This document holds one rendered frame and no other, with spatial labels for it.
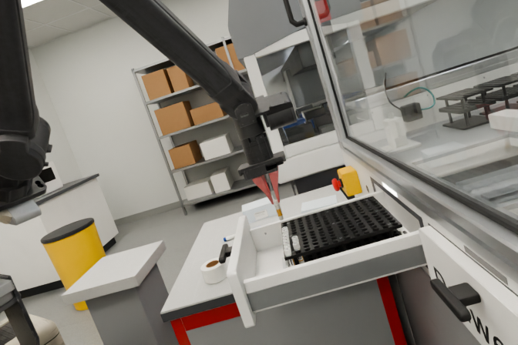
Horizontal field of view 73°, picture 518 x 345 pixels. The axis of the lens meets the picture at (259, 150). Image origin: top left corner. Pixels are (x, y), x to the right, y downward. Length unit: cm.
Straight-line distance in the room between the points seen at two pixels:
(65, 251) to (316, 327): 248
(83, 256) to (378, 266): 277
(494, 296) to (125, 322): 123
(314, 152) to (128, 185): 430
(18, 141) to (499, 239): 68
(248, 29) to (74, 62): 438
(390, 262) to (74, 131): 537
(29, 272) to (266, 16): 348
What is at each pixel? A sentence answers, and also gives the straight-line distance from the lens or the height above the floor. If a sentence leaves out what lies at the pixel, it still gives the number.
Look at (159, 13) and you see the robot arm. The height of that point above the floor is 135.
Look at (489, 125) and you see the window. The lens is 41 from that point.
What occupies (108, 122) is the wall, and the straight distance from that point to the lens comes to 549.
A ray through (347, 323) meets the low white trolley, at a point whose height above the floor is 59.
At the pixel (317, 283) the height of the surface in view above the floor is 86.
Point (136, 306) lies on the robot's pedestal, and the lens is 142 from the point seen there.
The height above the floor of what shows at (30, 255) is 42.
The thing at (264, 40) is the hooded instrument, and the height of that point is 140.
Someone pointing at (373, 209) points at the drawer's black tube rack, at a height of 90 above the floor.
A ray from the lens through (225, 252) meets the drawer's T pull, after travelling 77.
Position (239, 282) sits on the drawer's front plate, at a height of 91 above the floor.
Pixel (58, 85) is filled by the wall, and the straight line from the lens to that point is 582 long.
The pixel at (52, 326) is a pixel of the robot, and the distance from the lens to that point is 117.
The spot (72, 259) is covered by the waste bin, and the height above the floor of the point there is 44.
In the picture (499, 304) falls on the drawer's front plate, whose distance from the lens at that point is 46.
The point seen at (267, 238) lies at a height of 86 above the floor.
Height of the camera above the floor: 120
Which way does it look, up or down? 8 degrees down
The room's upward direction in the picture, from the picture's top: 18 degrees counter-clockwise
